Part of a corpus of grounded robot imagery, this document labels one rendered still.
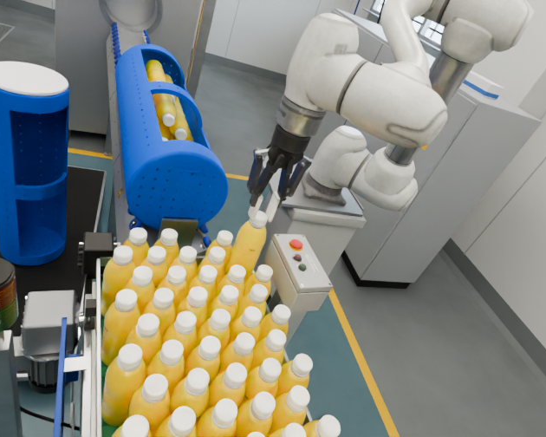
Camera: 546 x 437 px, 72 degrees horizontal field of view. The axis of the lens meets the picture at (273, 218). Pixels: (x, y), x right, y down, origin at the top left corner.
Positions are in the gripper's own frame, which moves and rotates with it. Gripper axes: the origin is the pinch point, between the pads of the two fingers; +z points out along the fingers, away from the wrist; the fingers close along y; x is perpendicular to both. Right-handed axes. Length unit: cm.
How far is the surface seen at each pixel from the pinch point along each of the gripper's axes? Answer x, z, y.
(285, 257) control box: 1.2, 15.2, -11.2
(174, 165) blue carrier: -23.8, 6.2, 16.3
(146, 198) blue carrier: -23.4, 17.4, 22.0
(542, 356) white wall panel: -1, 116, -260
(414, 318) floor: -48, 125, -178
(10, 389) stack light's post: 22, 27, 47
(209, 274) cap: 7.2, 14.9, 11.0
